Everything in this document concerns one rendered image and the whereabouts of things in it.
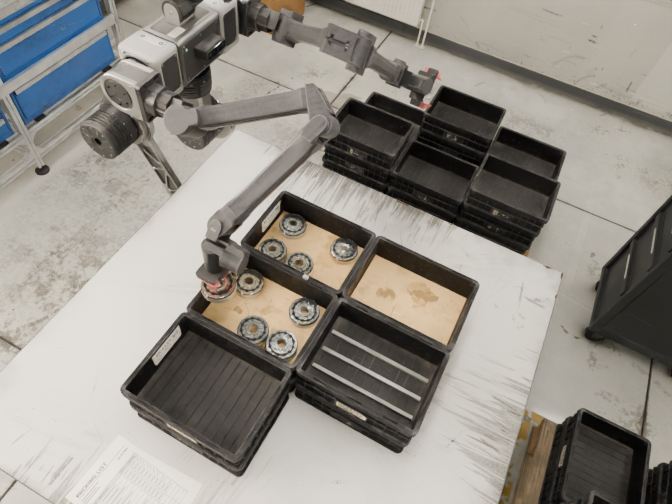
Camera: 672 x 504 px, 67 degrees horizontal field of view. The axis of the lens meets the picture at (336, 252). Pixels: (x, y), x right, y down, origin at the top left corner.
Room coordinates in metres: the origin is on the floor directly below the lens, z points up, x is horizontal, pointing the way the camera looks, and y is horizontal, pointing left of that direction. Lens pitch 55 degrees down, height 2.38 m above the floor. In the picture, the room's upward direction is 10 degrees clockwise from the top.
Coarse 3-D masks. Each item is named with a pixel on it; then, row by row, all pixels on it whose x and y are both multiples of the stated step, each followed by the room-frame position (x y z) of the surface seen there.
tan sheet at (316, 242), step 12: (276, 228) 1.16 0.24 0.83; (312, 228) 1.19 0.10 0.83; (288, 240) 1.12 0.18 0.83; (300, 240) 1.13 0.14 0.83; (312, 240) 1.14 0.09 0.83; (324, 240) 1.15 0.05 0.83; (288, 252) 1.06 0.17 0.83; (312, 252) 1.08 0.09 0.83; (324, 252) 1.09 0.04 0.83; (360, 252) 1.12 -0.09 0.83; (324, 264) 1.04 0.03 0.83; (336, 264) 1.05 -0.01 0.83; (348, 264) 1.06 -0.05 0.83; (312, 276) 0.98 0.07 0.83; (324, 276) 0.99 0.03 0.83; (336, 276) 1.00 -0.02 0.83; (336, 288) 0.95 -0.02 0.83
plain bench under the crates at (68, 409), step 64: (192, 192) 1.38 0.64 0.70; (320, 192) 1.50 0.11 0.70; (128, 256) 1.01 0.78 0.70; (192, 256) 1.06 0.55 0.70; (448, 256) 1.27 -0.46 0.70; (512, 256) 1.32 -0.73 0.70; (64, 320) 0.71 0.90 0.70; (128, 320) 0.75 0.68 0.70; (512, 320) 1.02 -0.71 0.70; (0, 384) 0.46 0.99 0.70; (64, 384) 0.49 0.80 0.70; (448, 384) 0.71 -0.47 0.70; (512, 384) 0.76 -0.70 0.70; (0, 448) 0.27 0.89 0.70; (64, 448) 0.30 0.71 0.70; (320, 448) 0.43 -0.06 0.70; (384, 448) 0.46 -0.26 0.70; (448, 448) 0.50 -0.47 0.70; (512, 448) 0.53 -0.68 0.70
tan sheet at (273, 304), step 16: (272, 288) 0.90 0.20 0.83; (224, 304) 0.81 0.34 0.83; (240, 304) 0.82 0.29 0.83; (256, 304) 0.83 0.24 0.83; (272, 304) 0.84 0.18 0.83; (288, 304) 0.85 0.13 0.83; (224, 320) 0.75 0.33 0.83; (240, 320) 0.76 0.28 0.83; (272, 320) 0.78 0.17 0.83; (288, 320) 0.79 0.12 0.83; (304, 336) 0.74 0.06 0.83
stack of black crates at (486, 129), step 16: (448, 96) 2.54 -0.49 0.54; (464, 96) 2.51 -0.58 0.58; (432, 112) 2.44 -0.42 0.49; (448, 112) 2.46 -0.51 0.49; (464, 112) 2.49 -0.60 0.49; (480, 112) 2.47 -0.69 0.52; (496, 112) 2.44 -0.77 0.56; (432, 128) 2.27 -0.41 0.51; (448, 128) 2.25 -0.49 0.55; (464, 128) 2.22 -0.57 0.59; (480, 128) 2.37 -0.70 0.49; (496, 128) 2.26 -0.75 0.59; (432, 144) 2.26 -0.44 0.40; (448, 144) 2.24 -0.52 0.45; (464, 144) 2.21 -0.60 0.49; (480, 144) 2.18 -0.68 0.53; (480, 160) 2.18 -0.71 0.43
